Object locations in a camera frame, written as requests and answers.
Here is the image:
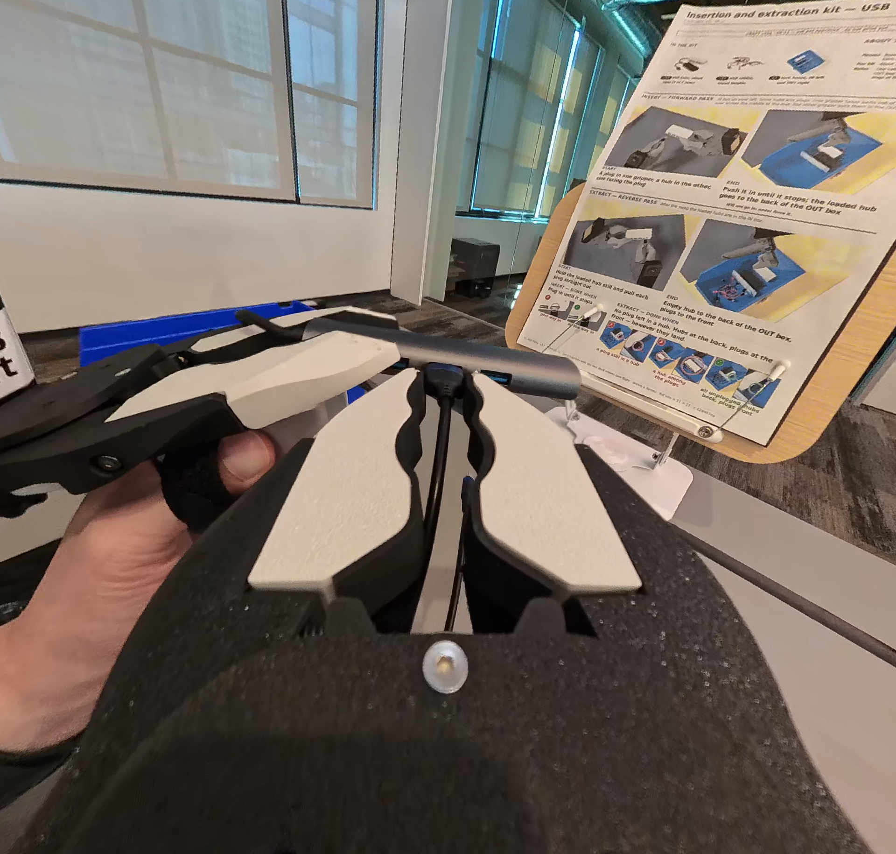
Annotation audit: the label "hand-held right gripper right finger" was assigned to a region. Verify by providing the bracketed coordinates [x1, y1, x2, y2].
[462, 372, 643, 597]

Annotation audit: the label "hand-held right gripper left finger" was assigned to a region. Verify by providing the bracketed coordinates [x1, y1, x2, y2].
[248, 369, 426, 599]

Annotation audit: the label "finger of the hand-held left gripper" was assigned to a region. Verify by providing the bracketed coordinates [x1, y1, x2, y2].
[183, 306, 400, 366]
[104, 331, 402, 430]

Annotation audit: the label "grey USB cable plug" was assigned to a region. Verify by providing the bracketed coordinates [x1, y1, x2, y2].
[234, 309, 309, 345]

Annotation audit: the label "blue plastic bin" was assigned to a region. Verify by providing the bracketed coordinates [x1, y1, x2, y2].
[79, 299, 366, 407]

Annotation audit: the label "black usb cable blue plugs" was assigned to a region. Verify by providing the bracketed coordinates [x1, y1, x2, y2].
[419, 361, 469, 634]

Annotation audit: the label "dark grey usb hub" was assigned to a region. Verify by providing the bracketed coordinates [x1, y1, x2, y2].
[301, 318, 583, 401]

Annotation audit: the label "person's left hand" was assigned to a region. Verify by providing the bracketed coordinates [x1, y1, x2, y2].
[0, 430, 279, 755]

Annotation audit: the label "black low cabinet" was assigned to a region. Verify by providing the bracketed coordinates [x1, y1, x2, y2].
[451, 238, 502, 299]

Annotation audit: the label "narrow side window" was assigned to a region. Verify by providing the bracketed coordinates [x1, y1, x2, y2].
[458, 0, 646, 222]

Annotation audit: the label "white stand with wooden board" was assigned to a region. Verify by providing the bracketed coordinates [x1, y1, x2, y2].
[505, 3, 896, 519]

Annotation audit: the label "large gridded window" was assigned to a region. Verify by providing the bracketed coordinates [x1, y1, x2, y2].
[0, 0, 384, 211]

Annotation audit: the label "black wristband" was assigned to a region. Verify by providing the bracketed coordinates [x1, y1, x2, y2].
[0, 731, 79, 788]

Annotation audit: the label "printed instruction sheet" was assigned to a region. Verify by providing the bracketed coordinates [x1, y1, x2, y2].
[518, 3, 896, 449]

